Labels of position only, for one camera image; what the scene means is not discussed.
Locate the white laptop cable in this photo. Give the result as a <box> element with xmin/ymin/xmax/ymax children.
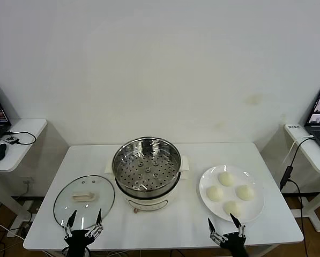
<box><xmin>281</xmin><ymin>134</ymin><xmax>315</xmax><ymax>165</ymax></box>

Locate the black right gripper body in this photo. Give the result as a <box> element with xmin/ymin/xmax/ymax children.
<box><xmin>219</xmin><ymin>232</ymin><xmax>249</xmax><ymax>257</ymax></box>

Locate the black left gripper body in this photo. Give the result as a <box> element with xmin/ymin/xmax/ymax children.
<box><xmin>64</xmin><ymin>229</ymin><xmax>94</xmax><ymax>257</ymax></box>

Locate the perforated steel steamer basket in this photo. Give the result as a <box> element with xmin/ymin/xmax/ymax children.
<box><xmin>105</xmin><ymin>136</ymin><xmax>190</xmax><ymax>198</ymax></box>

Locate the white side table with mouse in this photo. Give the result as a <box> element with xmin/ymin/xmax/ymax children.
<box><xmin>0</xmin><ymin>118</ymin><xmax>48</xmax><ymax>238</ymax></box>

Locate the white electric cooker base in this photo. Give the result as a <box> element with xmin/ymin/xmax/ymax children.
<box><xmin>105</xmin><ymin>165</ymin><xmax>192</xmax><ymax>215</ymax></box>

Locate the white steamed baozi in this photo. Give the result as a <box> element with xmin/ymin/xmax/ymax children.
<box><xmin>206</xmin><ymin>186</ymin><xmax>225</xmax><ymax>201</ymax></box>
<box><xmin>235</xmin><ymin>184</ymin><xmax>256</xmax><ymax>201</ymax></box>
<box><xmin>223</xmin><ymin>200</ymin><xmax>243</xmax><ymax>218</ymax></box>
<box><xmin>218</xmin><ymin>172</ymin><xmax>235</xmax><ymax>187</ymax></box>

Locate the white side table with label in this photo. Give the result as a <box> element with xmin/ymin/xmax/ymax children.
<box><xmin>280</xmin><ymin>123</ymin><xmax>320</xmax><ymax>232</ymax></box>

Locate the thin black looped cable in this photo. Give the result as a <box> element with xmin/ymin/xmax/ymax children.
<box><xmin>1</xmin><ymin>130</ymin><xmax>37</xmax><ymax>147</ymax></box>

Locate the white round plate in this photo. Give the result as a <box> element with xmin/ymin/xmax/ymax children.
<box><xmin>199</xmin><ymin>165</ymin><xmax>265</xmax><ymax>222</ymax></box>

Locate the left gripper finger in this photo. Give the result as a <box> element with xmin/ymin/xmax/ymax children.
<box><xmin>85</xmin><ymin>208</ymin><xmax>105</xmax><ymax>238</ymax></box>
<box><xmin>63</xmin><ymin>209</ymin><xmax>78</xmax><ymax>240</ymax></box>

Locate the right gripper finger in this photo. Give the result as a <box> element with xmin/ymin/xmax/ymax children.
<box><xmin>230</xmin><ymin>213</ymin><xmax>247</xmax><ymax>238</ymax></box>
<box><xmin>207</xmin><ymin>217</ymin><xmax>225</xmax><ymax>245</ymax></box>

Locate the glass lid with cream handle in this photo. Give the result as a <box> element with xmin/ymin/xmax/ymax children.
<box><xmin>53</xmin><ymin>175</ymin><xmax>115</xmax><ymax>230</ymax></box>

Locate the small black patterned device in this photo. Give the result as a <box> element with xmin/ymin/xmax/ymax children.
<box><xmin>3</xmin><ymin>135</ymin><xmax>19</xmax><ymax>146</ymax></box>

